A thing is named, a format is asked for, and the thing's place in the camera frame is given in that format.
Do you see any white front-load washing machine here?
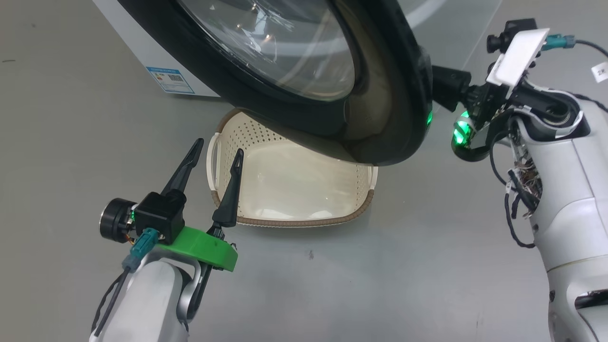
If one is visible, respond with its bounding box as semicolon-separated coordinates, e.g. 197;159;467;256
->
93;0;503;114

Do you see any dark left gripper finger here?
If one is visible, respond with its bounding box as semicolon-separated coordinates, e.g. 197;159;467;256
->
207;148;245;237
161;138;205;195

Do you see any white band right gripper body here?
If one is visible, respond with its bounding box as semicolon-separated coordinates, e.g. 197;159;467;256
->
450;28;551;163

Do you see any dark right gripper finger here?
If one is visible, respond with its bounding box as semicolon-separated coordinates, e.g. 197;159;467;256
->
431;66;472;113

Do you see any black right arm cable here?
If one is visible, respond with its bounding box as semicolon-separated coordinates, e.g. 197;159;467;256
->
489;131;538;250

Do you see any cream perforated laundry basket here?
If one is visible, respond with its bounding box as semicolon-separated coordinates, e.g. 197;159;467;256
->
206;108;379;228

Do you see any blue energy label sticker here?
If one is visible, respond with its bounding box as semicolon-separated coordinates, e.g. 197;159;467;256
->
146;66;195;95

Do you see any black round glass washer door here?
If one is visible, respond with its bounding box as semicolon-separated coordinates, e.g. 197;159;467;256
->
118;0;434;167

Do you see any teal plug left camera cable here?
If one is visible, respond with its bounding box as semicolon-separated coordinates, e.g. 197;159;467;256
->
90;228;159;338

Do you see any teal plug right camera cable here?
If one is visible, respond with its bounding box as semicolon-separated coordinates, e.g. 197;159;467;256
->
543;32;608;58

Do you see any teal plug camera cable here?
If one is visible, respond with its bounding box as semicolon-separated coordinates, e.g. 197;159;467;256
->
543;32;608;58
90;228;159;338

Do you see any green band left gripper body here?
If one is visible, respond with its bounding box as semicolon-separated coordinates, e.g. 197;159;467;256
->
99;198;238;273

